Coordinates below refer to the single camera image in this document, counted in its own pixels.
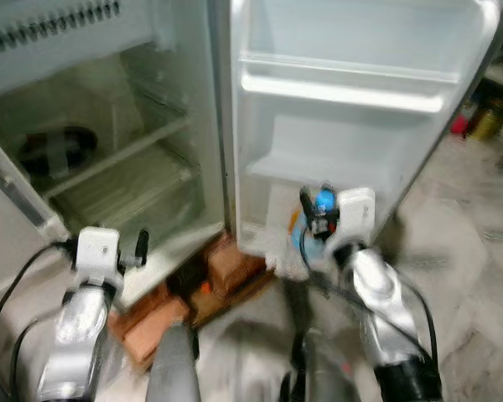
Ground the gold jar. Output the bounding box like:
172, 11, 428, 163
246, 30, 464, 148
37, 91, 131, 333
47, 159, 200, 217
470, 106, 503, 142

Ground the small red container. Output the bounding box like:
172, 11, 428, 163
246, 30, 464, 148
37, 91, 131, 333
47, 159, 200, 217
449, 115, 473, 138

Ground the grey fridge door with sticker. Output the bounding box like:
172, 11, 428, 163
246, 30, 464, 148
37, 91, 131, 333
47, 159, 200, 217
226, 0, 503, 263

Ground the black round item grey band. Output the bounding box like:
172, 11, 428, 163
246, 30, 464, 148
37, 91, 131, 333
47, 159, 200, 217
16, 125, 99, 182

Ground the clear bottle with blue cap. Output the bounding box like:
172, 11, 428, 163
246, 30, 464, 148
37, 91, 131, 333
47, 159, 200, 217
288, 188, 338, 271

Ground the grey freezer compartment flap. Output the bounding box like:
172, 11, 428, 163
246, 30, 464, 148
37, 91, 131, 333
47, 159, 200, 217
0, 0, 166, 103

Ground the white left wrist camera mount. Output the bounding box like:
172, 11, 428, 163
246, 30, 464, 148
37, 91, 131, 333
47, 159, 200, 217
75, 226, 122, 287

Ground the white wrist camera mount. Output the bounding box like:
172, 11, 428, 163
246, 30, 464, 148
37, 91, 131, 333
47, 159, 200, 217
334, 188, 377, 252
75, 226, 122, 287

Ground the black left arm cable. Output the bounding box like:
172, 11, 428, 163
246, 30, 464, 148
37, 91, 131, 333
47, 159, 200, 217
0, 241, 77, 399

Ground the red clay brick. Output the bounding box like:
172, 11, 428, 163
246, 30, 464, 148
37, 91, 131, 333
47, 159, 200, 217
208, 238, 267, 292
120, 293, 191, 363

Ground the grey small fridge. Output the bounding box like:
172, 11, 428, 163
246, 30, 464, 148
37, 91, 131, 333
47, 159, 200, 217
0, 0, 237, 312

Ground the clear fridge shelf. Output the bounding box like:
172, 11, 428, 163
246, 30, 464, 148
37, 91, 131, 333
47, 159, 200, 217
38, 112, 194, 201

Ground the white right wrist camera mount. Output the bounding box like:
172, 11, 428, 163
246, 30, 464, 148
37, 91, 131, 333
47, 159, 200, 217
334, 188, 377, 252

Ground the grey robot left leg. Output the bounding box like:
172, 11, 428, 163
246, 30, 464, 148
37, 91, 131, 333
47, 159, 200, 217
145, 324, 204, 402

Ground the white fridge door rack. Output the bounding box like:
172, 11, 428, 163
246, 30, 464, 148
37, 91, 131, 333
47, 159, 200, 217
237, 51, 455, 115

